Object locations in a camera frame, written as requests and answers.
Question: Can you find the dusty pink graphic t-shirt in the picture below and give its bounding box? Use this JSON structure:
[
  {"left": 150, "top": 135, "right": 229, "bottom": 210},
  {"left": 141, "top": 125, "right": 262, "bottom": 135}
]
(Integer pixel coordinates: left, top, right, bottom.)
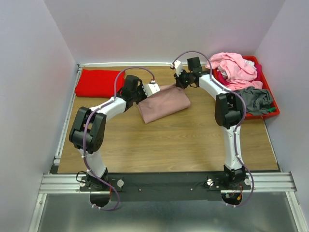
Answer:
[{"left": 138, "top": 85, "right": 191, "bottom": 124}]

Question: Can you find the red t-shirt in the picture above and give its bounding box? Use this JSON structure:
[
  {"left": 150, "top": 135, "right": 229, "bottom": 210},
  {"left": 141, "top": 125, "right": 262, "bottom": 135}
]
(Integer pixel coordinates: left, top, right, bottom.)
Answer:
[{"left": 75, "top": 69, "right": 120, "bottom": 98}]

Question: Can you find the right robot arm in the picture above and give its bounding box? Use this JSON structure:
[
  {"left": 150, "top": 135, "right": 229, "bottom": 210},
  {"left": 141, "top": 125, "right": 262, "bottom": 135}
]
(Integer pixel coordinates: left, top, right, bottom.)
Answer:
[{"left": 170, "top": 57, "right": 246, "bottom": 189}]

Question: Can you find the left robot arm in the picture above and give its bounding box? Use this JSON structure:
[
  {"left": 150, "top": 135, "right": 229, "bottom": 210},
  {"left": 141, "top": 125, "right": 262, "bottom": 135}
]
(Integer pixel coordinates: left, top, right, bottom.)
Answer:
[{"left": 69, "top": 75, "right": 146, "bottom": 191}]

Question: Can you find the light pink t-shirt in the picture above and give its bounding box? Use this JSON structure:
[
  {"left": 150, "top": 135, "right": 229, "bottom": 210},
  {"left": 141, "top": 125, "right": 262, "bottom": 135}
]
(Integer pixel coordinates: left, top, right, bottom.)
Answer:
[{"left": 205, "top": 53, "right": 263, "bottom": 90}]

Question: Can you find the white printed t-shirt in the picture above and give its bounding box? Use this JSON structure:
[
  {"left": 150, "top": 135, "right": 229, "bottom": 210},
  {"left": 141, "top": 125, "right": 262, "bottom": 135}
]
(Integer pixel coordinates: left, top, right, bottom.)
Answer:
[{"left": 217, "top": 59, "right": 257, "bottom": 79}]

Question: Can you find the magenta t-shirt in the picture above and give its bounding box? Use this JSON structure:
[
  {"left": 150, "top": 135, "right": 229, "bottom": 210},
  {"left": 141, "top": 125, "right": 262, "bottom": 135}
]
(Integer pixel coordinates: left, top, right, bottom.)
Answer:
[{"left": 215, "top": 64, "right": 262, "bottom": 86}]

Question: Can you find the grey t-shirt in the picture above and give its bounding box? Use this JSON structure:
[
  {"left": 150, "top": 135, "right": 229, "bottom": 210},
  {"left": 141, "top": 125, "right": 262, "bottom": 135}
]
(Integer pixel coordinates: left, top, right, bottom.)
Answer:
[{"left": 236, "top": 87, "right": 273, "bottom": 116}]

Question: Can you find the red plastic bin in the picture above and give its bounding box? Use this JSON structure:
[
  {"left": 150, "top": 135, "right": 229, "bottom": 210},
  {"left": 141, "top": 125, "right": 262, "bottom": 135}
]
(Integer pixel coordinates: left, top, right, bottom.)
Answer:
[{"left": 213, "top": 56, "right": 280, "bottom": 119}]

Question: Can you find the green t-shirt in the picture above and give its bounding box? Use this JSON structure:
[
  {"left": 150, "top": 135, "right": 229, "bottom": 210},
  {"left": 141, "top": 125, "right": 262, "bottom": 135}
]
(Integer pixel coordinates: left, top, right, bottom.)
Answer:
[{"left": 267, "top": 107, "right": 276, "bottom": 114}]

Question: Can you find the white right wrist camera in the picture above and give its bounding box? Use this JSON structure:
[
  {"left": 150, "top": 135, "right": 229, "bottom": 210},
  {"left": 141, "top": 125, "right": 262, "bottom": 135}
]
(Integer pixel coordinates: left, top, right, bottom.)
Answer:
[{"left": 170, "top": 60, "right": 183, "bottom": 76}]

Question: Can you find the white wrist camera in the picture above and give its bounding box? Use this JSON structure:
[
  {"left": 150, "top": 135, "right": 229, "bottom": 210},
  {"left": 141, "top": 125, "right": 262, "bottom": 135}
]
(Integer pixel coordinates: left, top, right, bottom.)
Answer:
[
  {"left": 170, "top": 60, "right": 183, "bottom": 76},
  {"left": 142, "top": 83, "right": 160, "bottom": 98}
]

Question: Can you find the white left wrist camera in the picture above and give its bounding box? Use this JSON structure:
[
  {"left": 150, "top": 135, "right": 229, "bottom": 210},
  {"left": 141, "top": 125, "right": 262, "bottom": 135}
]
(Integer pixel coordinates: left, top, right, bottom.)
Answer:
[{"left": 142, "top": 83, "right": 160, "bottom": 98}]

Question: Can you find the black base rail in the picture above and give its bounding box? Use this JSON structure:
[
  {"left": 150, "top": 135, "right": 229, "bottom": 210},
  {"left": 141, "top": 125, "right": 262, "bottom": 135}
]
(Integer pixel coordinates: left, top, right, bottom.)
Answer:
[{"left": 76, "top": 172, "right": 251, "bottom": 202}]

